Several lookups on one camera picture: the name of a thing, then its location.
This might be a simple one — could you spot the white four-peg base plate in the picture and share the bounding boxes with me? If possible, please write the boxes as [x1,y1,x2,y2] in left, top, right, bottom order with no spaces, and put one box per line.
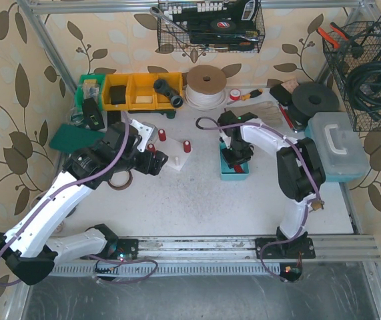
[158,138,193,171]

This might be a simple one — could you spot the dark grey empty spool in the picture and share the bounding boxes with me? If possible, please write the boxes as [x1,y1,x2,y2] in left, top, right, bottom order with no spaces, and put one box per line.
[289,82,340,126]

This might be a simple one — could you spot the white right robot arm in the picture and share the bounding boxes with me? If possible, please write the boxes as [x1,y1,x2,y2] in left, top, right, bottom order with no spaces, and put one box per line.
[217,111,326,239]

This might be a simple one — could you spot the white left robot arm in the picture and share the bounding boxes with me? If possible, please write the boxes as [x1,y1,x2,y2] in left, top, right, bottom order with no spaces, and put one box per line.
[0,119,168,285]

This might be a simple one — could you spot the red white tape roll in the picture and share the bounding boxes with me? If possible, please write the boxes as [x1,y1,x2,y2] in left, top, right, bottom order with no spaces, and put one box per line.
[229,89,241,101]

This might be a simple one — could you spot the beige work glove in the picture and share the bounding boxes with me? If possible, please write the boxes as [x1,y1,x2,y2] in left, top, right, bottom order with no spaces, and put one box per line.
[230,101,283,127]

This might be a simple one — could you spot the black rectangular case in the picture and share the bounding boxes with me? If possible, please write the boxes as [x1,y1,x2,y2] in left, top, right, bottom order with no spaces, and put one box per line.
[270,84,292,107]

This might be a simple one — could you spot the wire basket with hose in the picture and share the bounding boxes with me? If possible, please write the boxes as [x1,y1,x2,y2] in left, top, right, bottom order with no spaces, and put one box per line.
[322,20,381,132]

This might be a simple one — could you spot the green storage bin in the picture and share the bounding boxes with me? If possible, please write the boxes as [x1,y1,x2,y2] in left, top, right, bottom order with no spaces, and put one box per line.
[75,74,105,110]

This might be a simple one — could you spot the yellow black nut driver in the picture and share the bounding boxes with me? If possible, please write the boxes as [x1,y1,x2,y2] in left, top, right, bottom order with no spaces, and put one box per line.
[226,89,263,105]

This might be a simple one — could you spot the black box in bin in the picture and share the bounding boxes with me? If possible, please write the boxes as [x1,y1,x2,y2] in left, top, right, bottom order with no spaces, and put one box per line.
[109,85,126,105]

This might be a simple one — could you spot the black remote-like block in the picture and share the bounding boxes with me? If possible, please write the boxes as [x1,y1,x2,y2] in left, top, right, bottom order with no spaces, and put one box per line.
[107,111,121,127]

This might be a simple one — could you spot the dark grey pipe fitting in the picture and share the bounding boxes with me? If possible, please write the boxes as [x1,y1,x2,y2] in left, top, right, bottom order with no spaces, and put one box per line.
[153,79,183,109]

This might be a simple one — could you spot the yellow storage bins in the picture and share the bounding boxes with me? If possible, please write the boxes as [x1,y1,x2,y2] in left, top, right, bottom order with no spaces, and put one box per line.
[101,73,183,112]

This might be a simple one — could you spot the small teal parts tray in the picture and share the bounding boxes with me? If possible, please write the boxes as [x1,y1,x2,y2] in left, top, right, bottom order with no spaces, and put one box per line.
[219,142,250,181]

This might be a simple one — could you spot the teal clear lid toolbox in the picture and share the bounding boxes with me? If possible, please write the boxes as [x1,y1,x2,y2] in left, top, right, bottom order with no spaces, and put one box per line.
[304,112,370,183]

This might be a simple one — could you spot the white cable spool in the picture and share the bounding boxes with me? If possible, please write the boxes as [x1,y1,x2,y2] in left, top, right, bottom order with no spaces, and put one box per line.
[185,65,228,111]

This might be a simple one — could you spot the black coiled hose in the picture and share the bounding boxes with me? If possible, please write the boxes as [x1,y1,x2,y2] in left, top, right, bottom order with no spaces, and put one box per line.
[346,58,381,114]

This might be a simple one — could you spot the orange handled pliers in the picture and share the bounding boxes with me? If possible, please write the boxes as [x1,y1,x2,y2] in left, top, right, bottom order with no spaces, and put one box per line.
[316,22,350,50]

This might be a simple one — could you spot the sandpaper sheet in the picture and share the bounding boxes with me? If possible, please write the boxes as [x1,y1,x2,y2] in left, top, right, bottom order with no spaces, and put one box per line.
[281,78,299,94]

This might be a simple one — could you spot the brown packing tape roll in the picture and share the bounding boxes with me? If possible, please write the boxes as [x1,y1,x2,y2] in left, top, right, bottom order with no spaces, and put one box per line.
[107,171,133,191]

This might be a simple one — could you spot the wire basket with tools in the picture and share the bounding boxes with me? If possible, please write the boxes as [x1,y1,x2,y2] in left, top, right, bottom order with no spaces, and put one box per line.
[149,1,265,56]

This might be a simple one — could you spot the black green battery device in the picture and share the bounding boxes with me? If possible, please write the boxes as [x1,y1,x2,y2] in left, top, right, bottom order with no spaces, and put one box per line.
[82,98,105,131]

